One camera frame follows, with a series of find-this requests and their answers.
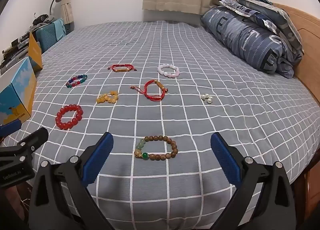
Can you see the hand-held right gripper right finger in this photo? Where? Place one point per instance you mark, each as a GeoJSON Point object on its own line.
{"type": "Point", "coordinates": [225, 157]}

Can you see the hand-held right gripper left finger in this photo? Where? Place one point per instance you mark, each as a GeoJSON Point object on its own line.
{"type": "Point", "coordinates": [100, 156]}

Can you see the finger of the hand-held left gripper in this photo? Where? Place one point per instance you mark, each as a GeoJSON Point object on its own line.
{"type": "Point", "coordinates": [10, 128]}
{"type": "Point", "coordinates": [35, 139]}

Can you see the blue and yellow cardboard box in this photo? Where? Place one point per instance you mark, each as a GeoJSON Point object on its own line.
{"type": "Point", "coordinates": [20, 89]}

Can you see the grey checked bed sheet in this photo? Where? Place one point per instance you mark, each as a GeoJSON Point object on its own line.
{"type": "Point", "coordinates": [200, 124]}

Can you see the small pearl bead cluster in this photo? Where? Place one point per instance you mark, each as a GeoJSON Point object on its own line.
{"type": "Point", "coordinates": [206, 97]}

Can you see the dark desk clutter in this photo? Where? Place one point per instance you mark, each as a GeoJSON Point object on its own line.
{"type": "Point", "coordinates": [15, 47]}

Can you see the light blue cloth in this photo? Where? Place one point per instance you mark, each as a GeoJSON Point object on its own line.
{"type": "Point", "coordinates": [60, 29]}

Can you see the grey striped pillow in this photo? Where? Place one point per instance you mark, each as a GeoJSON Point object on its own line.
{"type": "Point", "coordinates": [245, 37]}

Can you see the wooden headboard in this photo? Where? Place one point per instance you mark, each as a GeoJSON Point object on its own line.
{"type": "Point", "coordinates": [307, 52]}

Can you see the camouflage pillow stack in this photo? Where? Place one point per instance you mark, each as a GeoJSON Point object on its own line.
{"type": "Point", "coordinates": [272, 14]}

